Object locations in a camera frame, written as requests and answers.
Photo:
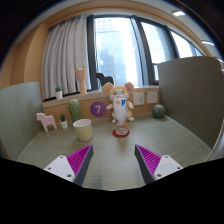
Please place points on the tall green cactus ornament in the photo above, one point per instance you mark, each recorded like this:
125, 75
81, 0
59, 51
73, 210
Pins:
74, 109

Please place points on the small potted plant on ledge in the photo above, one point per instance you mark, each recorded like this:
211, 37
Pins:
58, 92

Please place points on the clear plastic water bottle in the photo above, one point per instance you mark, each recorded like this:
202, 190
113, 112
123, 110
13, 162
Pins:
120, 113

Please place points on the red round coaster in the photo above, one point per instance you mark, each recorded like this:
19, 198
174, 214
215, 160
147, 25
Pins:
120, 136

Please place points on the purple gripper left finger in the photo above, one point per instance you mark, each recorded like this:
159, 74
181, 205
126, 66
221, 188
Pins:
73, 167

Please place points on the grey left partition panel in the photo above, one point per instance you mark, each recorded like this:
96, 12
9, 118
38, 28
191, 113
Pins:
19, 105

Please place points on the white wall socket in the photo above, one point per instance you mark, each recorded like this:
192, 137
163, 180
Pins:
151, 97
138, 99

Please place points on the grey right partition panel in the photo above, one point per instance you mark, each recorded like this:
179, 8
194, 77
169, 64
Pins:
192, 91

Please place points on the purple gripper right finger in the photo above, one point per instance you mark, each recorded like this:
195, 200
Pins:
153, 166

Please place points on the pink wooden horse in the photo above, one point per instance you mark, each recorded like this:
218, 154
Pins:
46, 120

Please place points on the round green cactus ornament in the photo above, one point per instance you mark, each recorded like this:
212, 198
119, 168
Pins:
158, 111

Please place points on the grey partition panel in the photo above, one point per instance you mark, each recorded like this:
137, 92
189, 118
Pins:
192, 91
19, 105

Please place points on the wooden hand model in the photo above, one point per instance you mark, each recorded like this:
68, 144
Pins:
81, 76

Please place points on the purple number seven disc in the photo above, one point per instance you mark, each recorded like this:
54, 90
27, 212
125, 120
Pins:
98, 109

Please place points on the pale yellow cup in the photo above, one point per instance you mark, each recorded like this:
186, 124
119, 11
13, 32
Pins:
83, 129

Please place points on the white wall socket right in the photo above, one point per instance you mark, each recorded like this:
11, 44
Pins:
151, 97

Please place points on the white wall socket left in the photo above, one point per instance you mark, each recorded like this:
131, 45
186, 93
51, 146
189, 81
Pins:
138, 99

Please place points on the small potted plant white pot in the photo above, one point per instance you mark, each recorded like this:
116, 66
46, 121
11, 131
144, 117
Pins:
63, 121

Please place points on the beige plush mouse toy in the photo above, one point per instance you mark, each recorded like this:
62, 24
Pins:
126, 89

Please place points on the grey curtain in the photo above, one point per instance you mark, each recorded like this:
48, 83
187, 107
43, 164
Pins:
66, 45

